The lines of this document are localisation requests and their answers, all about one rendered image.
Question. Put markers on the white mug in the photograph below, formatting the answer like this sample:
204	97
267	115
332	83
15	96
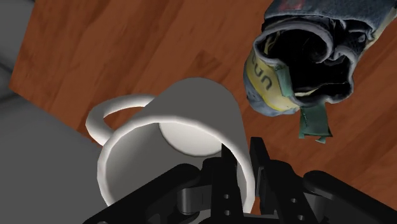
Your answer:
173	124

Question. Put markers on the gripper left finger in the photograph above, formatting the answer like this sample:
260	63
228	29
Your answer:
217	183

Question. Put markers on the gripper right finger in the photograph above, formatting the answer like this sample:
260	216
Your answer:
285	186

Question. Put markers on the blue and yellow shoe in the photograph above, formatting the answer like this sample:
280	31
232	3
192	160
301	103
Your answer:
310	62

